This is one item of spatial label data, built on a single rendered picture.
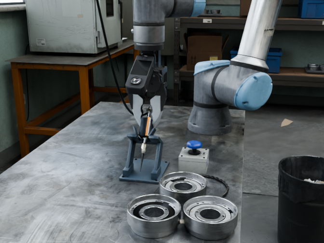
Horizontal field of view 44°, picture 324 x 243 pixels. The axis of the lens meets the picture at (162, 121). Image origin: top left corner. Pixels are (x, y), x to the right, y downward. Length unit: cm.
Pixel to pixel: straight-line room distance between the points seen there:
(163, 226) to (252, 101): 55
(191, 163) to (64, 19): 223
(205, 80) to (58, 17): 199
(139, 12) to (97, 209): 45
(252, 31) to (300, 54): 362
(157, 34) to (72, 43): 215
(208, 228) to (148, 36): 46
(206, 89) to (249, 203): 142
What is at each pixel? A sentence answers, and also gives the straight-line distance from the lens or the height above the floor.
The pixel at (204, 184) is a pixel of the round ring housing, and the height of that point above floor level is 83.
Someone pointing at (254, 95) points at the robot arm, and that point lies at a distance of 118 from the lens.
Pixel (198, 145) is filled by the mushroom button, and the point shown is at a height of 87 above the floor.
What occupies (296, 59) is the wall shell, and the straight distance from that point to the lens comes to 482.
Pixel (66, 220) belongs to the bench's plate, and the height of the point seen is 80.
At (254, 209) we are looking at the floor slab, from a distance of 252.
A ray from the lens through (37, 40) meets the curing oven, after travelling 320.
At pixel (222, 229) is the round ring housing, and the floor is 83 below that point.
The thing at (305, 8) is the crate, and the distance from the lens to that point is 427.
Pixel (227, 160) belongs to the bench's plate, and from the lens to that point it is 111.
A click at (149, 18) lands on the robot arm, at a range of 95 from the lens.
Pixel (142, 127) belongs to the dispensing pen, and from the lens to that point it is 99.
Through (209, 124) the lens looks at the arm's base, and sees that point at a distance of 129.
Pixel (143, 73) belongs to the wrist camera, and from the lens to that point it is 93.
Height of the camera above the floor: 124
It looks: 18 degrees down
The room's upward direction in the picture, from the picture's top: straight up
